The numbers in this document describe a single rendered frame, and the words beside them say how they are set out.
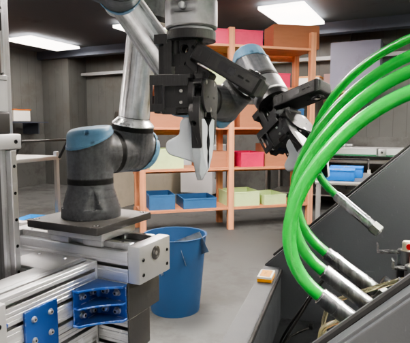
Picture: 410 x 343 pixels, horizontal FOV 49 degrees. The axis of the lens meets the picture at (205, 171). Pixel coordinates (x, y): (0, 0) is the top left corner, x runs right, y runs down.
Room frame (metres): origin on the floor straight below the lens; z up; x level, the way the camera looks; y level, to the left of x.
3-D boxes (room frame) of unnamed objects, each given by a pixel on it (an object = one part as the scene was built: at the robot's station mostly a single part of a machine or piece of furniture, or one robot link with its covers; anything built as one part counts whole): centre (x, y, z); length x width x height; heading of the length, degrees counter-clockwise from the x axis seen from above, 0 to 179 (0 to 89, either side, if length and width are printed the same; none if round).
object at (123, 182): (7.89, 1.27, 0.41); 2.43 x 0.78 x 0.83; 153
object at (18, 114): (8.89, 3.72, 1.49); 0.43 x 0.36 x 0.24; 153
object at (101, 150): (1.15, 0.29, 1.20); 0.13 x 0.12 x 0.14; 142
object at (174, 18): (0.66, 0.02, 1.42); 0.08 x 0.08 x 0.05
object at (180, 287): (3.01, 0.19, 0.29); 0.50 x 0.45 x 0.58; 64
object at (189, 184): (8.28, 0.01, 0.68); 0.69 x 0.61 x 1.36; 63
